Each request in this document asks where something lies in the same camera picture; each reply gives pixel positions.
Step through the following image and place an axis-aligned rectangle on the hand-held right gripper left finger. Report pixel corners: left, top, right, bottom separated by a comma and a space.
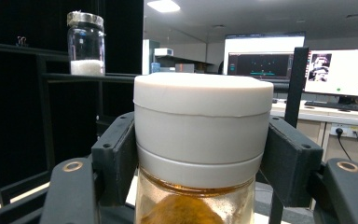
90, 111, 139, 207

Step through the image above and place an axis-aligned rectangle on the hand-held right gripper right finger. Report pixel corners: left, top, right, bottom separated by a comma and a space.
258, 115, 324, 208

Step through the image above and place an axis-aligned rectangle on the black metal rack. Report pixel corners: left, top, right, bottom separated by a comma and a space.
0, 41, 310, 224

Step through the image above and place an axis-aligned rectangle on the jar with orange powder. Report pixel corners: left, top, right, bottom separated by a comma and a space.
132, 72, 275, 224

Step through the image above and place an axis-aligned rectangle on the black keyboard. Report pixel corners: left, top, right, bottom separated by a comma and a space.
303, 100, 358, 114

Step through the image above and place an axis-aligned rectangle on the large computer monitor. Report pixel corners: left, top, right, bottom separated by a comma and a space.
222, 31, 307, 82

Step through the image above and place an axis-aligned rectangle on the computer monitor with white screen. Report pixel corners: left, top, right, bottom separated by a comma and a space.
303, 49, 358, 99

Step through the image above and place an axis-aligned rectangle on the white powder glass jar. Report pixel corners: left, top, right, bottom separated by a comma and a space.
66, 10, 107, 77

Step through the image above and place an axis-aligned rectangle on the binder clip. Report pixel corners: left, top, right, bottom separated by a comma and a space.
16, 35, 29, 48

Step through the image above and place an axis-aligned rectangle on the ceiling light panel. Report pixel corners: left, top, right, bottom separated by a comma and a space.
146, 0, 182, 14

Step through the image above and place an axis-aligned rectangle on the white wall socket with plugs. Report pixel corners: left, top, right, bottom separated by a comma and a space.
329, 123, 358, 140

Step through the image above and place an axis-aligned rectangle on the black metal shelf frame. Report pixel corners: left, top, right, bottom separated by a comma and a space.
0, 0, 145, 200

